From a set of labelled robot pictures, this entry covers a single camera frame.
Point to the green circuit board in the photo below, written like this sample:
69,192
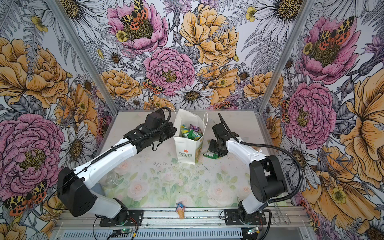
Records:
255,230
123,231

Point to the aluminium corner post left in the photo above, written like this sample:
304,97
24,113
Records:
71,32

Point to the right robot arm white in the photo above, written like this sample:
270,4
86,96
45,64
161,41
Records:
266,175

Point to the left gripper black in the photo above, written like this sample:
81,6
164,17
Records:
172,130

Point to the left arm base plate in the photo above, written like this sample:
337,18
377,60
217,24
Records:
128,218

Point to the metal wire hooks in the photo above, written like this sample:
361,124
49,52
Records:
280,217

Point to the front aluminium rail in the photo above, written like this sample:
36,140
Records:
166,218

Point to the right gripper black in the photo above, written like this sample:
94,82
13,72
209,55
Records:
211,148

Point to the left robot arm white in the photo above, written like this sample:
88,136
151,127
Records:
74,185

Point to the green circuit board left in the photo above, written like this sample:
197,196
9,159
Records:
123,231

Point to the ice cream cone toy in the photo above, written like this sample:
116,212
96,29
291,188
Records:
180,209

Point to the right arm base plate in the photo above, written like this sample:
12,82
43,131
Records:
238,217

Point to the green candy packet small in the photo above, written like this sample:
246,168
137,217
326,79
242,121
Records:
187,133

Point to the aluminium corner post right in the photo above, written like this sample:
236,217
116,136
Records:
291,40

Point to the green circuit board right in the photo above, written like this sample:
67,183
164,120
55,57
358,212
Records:
255,230

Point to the white paper bag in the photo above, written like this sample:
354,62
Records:
189,150

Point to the green candy packet large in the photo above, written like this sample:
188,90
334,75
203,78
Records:
211,155

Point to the purple berries candy packet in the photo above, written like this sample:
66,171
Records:
196,129

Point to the aluminium corner post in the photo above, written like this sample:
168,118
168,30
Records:
71,32
291,40

